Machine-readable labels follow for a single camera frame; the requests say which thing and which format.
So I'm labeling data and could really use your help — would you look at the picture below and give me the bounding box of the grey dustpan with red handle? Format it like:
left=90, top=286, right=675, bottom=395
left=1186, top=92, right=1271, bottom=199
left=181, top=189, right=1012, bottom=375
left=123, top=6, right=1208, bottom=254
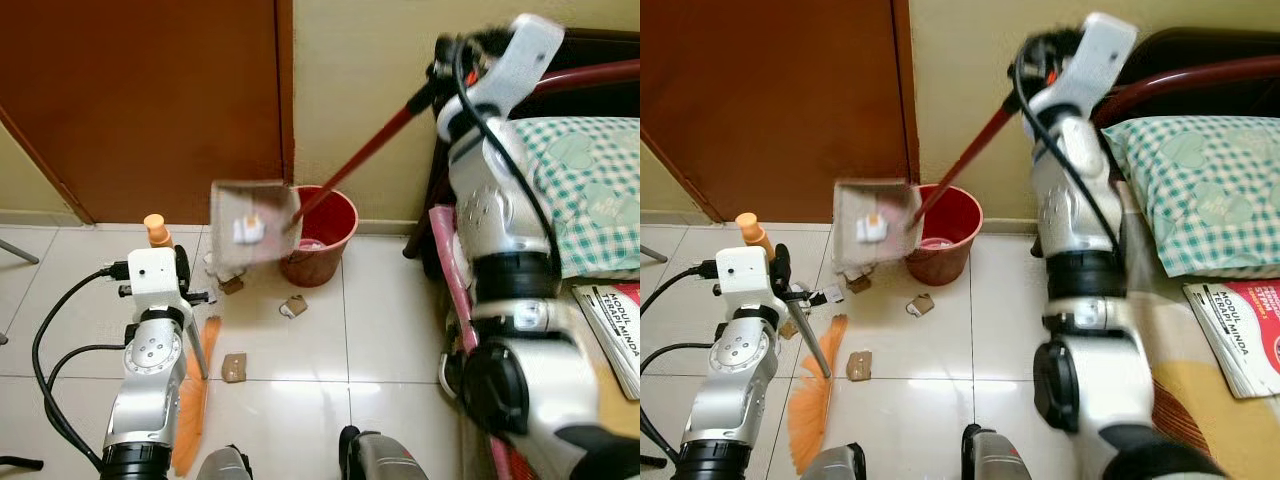
left=832, top=92, right=1023, bottom=271
left=208, top=85, right=446, bottom=273

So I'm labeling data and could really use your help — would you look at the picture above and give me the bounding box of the orange bristle broom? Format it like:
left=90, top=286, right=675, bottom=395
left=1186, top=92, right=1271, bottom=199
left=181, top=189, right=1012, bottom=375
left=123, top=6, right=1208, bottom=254
left=143, top=213, right=223, bottom=477
left=735, top=212, right=849, bottom=475

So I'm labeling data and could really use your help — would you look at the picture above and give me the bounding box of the red plastic bucket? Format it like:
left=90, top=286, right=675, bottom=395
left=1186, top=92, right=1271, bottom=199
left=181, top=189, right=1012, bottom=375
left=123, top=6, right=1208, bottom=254
left=905, top=183, right=983, bottom=287
left=280, top=186, right=359, bottom=288

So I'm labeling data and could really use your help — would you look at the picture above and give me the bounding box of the brown wooden door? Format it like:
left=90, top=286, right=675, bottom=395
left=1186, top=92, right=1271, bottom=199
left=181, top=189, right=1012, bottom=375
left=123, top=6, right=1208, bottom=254
left=0, top=0, right=294, bottom=226
left=640, top=0, right=919, bottom=223

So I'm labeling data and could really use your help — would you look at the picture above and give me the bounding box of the robot left leg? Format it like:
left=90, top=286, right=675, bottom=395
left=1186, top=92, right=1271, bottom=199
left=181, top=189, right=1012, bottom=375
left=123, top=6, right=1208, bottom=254
left=195, top=445, right=253, bottom=480
left=800, top=443, right=866, bottom=480

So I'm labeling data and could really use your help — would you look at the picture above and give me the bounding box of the robot leg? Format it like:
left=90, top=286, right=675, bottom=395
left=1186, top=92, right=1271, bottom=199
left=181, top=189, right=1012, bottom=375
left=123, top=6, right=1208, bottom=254
left=800, top=443, right=866, bottom=480
left=338, top=425, right=431, bottom=480
left=195, top=445, right=253, bottom=480
left=962, top=423, right=1046, bottom=480

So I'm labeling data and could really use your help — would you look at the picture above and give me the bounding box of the green checked pillow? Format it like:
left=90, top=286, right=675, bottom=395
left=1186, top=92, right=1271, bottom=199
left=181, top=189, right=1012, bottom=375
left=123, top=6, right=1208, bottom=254
left=1100, top=115, right=1280, bottom=279
left=510, top=117, right=641, bottom=281

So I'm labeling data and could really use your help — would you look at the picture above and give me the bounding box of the red and white booklet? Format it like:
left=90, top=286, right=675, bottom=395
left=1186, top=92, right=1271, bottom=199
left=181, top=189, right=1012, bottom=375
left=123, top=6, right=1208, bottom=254
left=1183, top=280, right=1280, bottom=399
left=572, top=283, right=641, bottom=401

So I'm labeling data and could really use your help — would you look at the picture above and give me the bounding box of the robot right leg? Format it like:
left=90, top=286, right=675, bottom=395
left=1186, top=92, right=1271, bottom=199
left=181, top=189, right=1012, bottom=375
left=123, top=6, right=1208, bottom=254
left=962, top=423, right=1046, bottom=480
left=338, top=425, right=431, bottom=480

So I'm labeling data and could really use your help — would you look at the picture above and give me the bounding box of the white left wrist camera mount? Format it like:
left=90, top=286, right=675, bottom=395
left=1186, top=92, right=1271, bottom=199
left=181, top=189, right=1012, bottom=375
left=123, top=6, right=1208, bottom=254
left=712, top=246, right=776, bottom=309
left=126, top=246, right=183, bottom=311

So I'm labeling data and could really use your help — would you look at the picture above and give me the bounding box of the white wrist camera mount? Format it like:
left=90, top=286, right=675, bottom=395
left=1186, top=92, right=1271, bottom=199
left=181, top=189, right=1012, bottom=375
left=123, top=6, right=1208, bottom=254
left=455, top=14, right=566, bottom=126
left=1035, top=12, right=1138, bottom=116
left=126, top=246, right=183, bottom=311
left=712, top=246, right=776, bottom=309

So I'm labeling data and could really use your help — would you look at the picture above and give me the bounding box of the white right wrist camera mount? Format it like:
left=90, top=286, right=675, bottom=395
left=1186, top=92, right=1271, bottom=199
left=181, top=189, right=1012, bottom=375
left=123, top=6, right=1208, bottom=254
left=1035, top=12, right=1138, bottom=116
left=455, top=14, right=566, bottom=126

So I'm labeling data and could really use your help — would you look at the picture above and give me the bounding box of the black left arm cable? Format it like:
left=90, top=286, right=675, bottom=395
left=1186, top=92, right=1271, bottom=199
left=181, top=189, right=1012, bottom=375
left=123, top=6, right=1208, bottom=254
left=30, top=260, right=131, bottom=471
left=640, top=260, right=721, bottom=463

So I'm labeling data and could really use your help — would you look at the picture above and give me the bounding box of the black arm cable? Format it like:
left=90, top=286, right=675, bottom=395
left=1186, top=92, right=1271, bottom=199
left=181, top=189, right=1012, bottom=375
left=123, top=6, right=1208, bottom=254
left=1012, top=40, right=1129, bottom=263
left=450, top=38, right=563, bottom=291
left=640, top=260, right=721, bottom=463
left=30, top=260, right=131, bottom=471

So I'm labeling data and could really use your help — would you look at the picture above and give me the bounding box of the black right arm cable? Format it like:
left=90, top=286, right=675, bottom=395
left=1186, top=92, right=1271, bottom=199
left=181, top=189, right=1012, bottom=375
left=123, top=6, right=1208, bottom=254
left=450, top=38, right=563, bottom=291
left=1012, top=40, right=1129, bottom=263

